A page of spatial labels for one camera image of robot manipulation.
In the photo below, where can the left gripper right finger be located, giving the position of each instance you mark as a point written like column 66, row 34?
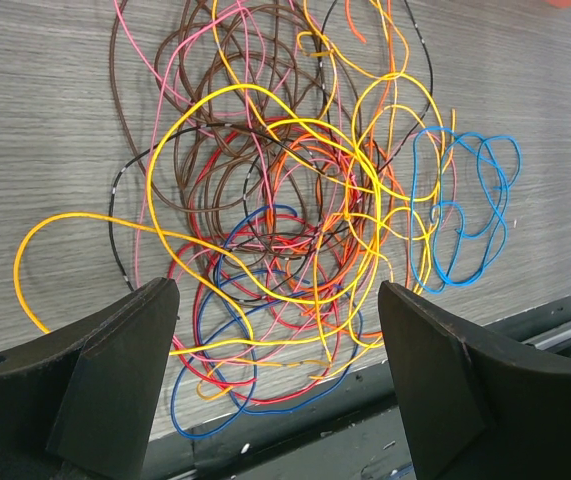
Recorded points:
column 475, row 404

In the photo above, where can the salmon pink drawer box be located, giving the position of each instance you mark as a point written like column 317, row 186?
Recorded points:
column 559, row 4

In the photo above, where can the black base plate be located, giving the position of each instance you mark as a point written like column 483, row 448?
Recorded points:
column 354, row 432

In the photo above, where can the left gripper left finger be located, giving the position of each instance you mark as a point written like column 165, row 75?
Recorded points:
column 79, row 403

